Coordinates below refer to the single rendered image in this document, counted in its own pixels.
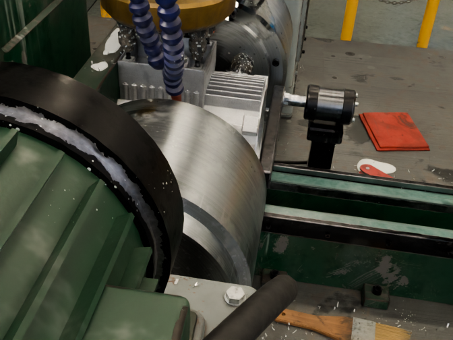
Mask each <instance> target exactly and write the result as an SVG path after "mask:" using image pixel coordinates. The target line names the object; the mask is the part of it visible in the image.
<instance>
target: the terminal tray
mask: <svg viewBox="0 0 453 340"><path fill-rule="evenodd" d="M136 37H137V43H136V45H134V46H133V51H132V52H131V53H130V54H131V59H126V52H123V54H122V55H121V56H120V58H119V59H118V61H117V65H118V77H119V88H120V99H125V100H131V101H135V100H140V99H147V98H163V99H170V100H172V98H171V96H170V95H169V94H167V92H166V90H165V88H166V85H165V84H164V82H163V76H162V70H156V69H154V68H153V67H151V66H150V65H149V64H148V57H149V55H147V54H145V52H144V45H143V44H142V43H141V42H140V37H139V36H138V35H137V33H136ZM189 39H190V38H185V37H183V39H182V40H183V42H184V52H185V57H184V60H185V64H184V67H185V69H184V72H183V77H182V78H183V81H182V83H183V85H184V91H183V92H182V93H181V102H184V103H189V104H191V105H195V106H197V107H200V108H204V97H205V93H206V89H207V87H208V84H209V81H210V78H211V75H212V73H213V71H215V66H216V41H214V40H210V44H209V45H207V51H206V52H205V53H204V56H203V59H202V60H201V61H200V67H195V61H194V60H193V59H192V58H191V53H190V51H189ZM188 58H190V59H188ZM190 64H191V66H190Z"/></svg>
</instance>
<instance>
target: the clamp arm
mask: <svg viewBox="0 0 453 340"><path fill-rule="evenodd" d="M286 94H287V95H289V93H285V87H284V86H277V85H274V87H273V91H272V98H271V101H270V108H267V107H266V110H265V116H264V121H267V122H266V129H265V133H264V139H263V143H262V150H261V154H260V163H261V165H262V168H263V170H264V175H265V178H266V187H267V189H268V188H270V182H271V178H272V170H273V165H274V157H275V152H276V145H277V140H278V132H279V127H280V119H281V115H282V108H283V107H284V106H287V105H288V102H284V100H287V101H288V100H289V96H285V95H286ZM284 96H285V97H284Z"/></svg>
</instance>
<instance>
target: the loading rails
mask: <svg viewBox="0 0 453 340"><path fill-rule="evenodd" d="M254 275H258V276H262V280H261V286H260V287H262V286H263V285H264V284H266V283H267V282H268V281H270V280H271V279H273V278H275V277H276V276H277V275H289V276H290V277H292V278H293V279H294V280H296V281H298V282H304V283H312V284H317V285H325V286H331V287H339V288H344V289H352V290H357V291H361V294H362V305H363V306H364V307H369V308H377V309H382V310H387V309H388V306H389V304H390V295H393V296H398V297H403V298H411V299H416V300H425V301H430V302H438V303H443V304H452V305H453V186H447V185H442V184H436V183H427V182H421V181H411V180H405V179H396V178H391V177H380V176H375V175H366V174H360V173H350V172H344V171H335V170H329V169H319V168H314V167H304V166H298V165H289V164H283V163H274V165H273V170H272V178H271V182H270V188H268V189H267V194H266V205H265V209H264V217H263V221H262V229H261V233H260V241H259V246H258V254H257V258H256V263H255V270H254Z"/></svg>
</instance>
